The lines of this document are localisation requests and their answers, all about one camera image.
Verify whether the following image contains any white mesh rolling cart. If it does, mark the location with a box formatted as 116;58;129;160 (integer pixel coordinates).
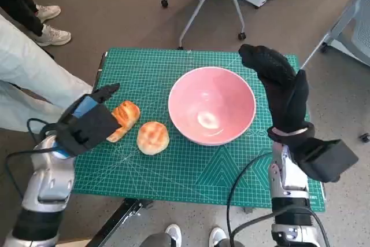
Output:
299;0;370;70

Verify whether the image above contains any braided golden toy bread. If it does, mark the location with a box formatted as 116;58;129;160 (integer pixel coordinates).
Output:
106;99;142;143

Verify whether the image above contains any person in light trousers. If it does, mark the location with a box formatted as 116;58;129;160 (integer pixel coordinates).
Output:
0;12;95;134

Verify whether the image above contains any round toy bread bun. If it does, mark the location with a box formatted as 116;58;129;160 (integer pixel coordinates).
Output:
136;121;171;156

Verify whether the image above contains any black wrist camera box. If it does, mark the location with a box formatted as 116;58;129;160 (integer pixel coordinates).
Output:
54;104;124;158
288;138;359;183

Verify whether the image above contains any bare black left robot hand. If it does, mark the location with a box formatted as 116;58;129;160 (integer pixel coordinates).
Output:
59;82;121;128

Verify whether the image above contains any grey robot left leg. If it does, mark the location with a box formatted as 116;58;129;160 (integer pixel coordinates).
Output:
140;231;174;247

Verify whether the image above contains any white robot left foot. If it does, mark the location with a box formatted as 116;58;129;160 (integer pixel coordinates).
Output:
164;223;183;247

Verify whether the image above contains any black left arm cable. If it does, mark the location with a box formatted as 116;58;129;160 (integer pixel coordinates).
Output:
5;117;64;201

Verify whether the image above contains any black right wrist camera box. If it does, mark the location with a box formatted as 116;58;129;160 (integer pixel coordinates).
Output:
288;138;359;183

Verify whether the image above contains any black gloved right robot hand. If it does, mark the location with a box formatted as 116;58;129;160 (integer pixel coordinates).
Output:
238;43;312;132

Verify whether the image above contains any pink bowl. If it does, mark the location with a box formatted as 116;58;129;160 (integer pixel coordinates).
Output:
168;66;257;146

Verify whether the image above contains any green cutting mat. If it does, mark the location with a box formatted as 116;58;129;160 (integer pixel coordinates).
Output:
71;47;327;213

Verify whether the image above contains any dark robot right leg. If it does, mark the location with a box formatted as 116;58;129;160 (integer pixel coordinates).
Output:
218;238;246;247

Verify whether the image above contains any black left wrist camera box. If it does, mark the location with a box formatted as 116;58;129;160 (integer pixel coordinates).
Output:
54;104;124;158

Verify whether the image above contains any white robot foot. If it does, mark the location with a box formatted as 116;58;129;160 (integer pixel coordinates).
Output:
164;223;183;247
208;226;228;247

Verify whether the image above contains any white robot right foot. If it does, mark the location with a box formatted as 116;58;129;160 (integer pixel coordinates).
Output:
208;226;228;247

